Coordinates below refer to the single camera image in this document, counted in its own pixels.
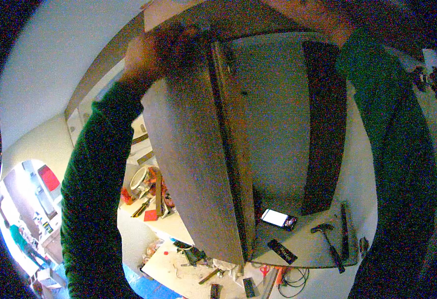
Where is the grey wooden cabinet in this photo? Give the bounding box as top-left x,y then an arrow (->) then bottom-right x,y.
144,0 -> 361,269

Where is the black rectangular case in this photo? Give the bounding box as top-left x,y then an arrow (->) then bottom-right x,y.
267,239 -> 298,265

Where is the brown metal bracket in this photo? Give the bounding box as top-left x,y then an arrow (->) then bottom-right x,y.
198,268 -> 221,285

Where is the black metal hinge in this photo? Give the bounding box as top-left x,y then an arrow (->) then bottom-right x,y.
412,66 -> 437,101

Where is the small black box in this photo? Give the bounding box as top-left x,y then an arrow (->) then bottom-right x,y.
242,277 -> 257,298

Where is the person's right hand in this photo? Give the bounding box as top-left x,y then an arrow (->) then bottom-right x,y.
301,7 -> 355,47

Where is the black smartphone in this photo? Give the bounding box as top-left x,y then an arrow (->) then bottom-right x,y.
261,208 -> 298,232

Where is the cluttered room shelf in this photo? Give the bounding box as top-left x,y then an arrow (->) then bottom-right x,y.
0,161 -> 67,299

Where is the grey cabinet door panel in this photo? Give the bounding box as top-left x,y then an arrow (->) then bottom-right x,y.
141,40 -> 257,267

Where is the yellow black hand tool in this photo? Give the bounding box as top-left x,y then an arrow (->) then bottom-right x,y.
131,197 -> 152,218

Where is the red storage box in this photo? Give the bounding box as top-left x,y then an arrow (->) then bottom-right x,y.
38,164 -> 61,192

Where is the black metal bar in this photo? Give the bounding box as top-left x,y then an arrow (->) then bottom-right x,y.
339,201 -> 350,261

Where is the person's left hand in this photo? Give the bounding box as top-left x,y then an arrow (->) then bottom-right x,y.
123,24 -> 178,88

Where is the brown wooden strip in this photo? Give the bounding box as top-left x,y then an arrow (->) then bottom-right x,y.
154,169 -> 164,218

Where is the white plastic bucket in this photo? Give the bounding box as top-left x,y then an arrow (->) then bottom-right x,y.
130,165 -> 151,192

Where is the black hammer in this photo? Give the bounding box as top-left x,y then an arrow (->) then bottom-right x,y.
310,223 -> 346,274

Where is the black cable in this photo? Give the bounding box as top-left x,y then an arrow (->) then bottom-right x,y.
278,267 -> 311,299

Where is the white cabinet door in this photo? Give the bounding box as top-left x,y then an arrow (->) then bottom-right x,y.
387,48 -> 437,240

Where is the black power tool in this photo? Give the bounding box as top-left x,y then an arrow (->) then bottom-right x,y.
173,240 -> 208,267

